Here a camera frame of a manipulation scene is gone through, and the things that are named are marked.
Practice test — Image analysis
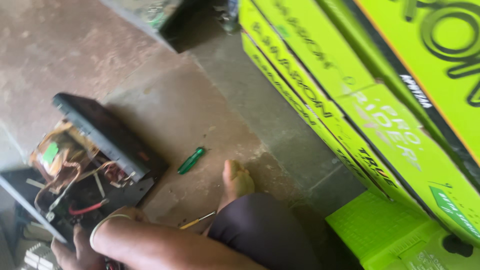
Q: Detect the white ribbed heat sink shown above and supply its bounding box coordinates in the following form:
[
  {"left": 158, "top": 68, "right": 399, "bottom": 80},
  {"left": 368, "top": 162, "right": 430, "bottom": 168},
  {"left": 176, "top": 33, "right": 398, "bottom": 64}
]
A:
[{"left": 18, "top": 240, "right": 61, "bottom": 270}]

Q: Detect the green screwdriver handle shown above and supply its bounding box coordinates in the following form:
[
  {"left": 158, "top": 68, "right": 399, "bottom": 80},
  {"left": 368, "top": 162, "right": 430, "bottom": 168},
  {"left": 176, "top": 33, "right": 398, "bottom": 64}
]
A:
[{"left": 177, "top": 146, "right": 206, "bottom": 175}]

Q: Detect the person's bare foot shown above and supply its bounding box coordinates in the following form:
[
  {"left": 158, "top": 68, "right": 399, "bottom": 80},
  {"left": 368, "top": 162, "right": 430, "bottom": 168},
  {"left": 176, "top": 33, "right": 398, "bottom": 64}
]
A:
[{"left": 217, "top": 160, "right": 256, "bottom": 212}]

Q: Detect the lime green carton with cutout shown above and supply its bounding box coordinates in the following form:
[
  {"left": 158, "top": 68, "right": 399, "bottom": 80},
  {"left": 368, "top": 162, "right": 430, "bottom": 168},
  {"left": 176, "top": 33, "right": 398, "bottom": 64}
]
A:
[{"left": 325, "top": 190, "right": 480, "bottom": 270}]

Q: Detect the dark box with green print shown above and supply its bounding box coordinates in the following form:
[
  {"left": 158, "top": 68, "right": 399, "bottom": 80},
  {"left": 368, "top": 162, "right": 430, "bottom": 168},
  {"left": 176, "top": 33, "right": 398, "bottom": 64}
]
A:
[{"left": 99, "top": 0, "right": 185, "bottom": 43}]

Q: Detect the long lime green carton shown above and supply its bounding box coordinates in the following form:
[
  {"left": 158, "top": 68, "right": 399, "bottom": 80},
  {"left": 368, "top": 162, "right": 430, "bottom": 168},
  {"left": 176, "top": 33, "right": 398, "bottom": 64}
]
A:
[
  {"left": 241, "top": 33, "right": 417, "bottom": 205},
  {"left": 238, "top": 0, "right": 480, "bottom": 246}
]

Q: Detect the black device cover panel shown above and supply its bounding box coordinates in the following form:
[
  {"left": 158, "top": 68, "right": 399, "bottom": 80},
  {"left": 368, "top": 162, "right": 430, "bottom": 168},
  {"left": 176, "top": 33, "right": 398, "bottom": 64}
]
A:
[{"left": 52, "top": 92, "right": 170, "bottom": 183}]

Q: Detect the large lime green carton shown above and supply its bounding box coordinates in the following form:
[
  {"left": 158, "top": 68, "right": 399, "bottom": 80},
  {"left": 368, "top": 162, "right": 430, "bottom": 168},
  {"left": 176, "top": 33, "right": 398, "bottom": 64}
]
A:
[{"left": 317, "top": 0, "right": 480, "bottom": 167}]

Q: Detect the person's leg in dark shorts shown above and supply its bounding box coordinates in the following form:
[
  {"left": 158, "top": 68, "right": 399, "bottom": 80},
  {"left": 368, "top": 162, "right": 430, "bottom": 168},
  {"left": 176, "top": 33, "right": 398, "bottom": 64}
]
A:
[{"left": 207, "top": 193, "right": 323, "bottom": 270}]

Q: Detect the white wristband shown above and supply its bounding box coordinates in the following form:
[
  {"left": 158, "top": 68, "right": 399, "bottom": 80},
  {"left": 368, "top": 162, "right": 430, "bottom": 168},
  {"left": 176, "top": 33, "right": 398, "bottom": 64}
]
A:
[{"left": 89, "top": 214, "right": 133, "bottom": 251}]

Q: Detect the person's left hand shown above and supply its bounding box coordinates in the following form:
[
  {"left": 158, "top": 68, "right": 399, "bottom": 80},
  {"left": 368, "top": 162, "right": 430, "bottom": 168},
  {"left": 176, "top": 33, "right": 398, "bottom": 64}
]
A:
[{"left": 50, "top": 205, "right": 148, "bottom": 270}]

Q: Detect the yellow handled screwdriver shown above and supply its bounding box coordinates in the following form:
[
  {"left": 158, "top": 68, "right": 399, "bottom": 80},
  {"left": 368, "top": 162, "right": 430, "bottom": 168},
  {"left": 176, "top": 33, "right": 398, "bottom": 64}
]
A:
[{"left": 179, "top": 211, "right": 217, "bottom": 230}]

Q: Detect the copper wound transformer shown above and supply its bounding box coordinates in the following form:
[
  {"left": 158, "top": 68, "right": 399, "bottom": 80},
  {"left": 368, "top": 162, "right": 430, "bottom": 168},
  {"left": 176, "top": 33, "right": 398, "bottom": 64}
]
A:
[{"left": 29, "top": 120, "right": 101, "bottom": 190}]

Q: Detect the red cable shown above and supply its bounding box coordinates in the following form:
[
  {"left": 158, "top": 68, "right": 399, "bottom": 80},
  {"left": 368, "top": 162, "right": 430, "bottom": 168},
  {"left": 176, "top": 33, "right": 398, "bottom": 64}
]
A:
[{"left": 68, "top": 199, "right": 110, "bottom": 217}]

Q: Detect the black electronic device chassis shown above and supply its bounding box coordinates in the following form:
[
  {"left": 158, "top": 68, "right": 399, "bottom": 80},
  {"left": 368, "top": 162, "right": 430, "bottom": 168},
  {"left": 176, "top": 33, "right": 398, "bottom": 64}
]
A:
[{"left": 0, "top": 165, "right": 156, "bottom": 270}]

